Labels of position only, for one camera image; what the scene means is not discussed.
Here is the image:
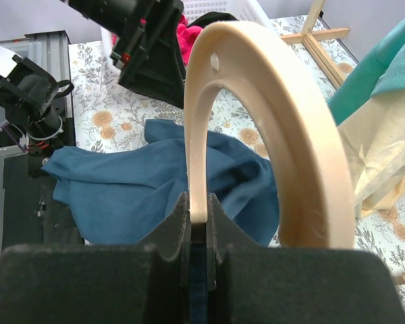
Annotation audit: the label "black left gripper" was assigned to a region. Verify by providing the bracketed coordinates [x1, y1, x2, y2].
[67, 1, 186, 109]

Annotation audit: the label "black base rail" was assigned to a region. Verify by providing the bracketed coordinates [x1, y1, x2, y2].
[2, 31, 83, 248]

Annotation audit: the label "wooden clothes rack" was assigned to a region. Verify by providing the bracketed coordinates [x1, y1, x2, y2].
[279, 0, 405, 288]

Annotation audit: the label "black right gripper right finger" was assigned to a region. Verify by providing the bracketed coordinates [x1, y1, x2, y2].
[207, 195, 405, 323]

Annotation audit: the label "teal green shirt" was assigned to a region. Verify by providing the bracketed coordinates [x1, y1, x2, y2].
[327, 18, 405, 125]

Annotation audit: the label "beige plastic hanger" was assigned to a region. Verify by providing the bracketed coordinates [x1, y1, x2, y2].
[184, 21, 355, 249]

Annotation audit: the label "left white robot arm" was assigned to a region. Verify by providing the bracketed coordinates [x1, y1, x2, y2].
[0, 1, 186, 151]

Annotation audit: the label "magenta t shirt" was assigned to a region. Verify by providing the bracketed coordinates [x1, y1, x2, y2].
[102, 15, 208, 66]

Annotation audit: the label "navy blue t shirt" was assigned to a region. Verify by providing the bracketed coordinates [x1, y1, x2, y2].
[43, 119, 279, 246]

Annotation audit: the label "white plastic laundry basket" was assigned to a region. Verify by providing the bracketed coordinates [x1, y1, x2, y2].
[99, 0, 274, 74]

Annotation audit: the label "beige garment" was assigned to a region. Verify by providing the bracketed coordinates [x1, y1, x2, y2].
[338, 90, 405, 219]

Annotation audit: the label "black printed t shirt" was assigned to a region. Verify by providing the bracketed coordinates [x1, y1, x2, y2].
[188, 11, 238, 28]

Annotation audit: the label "floral table cloth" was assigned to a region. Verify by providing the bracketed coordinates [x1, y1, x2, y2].
[69, 41, 405, 275]

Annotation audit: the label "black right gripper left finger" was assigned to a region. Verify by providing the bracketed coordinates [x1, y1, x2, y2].
[0, 194, 190, 323]

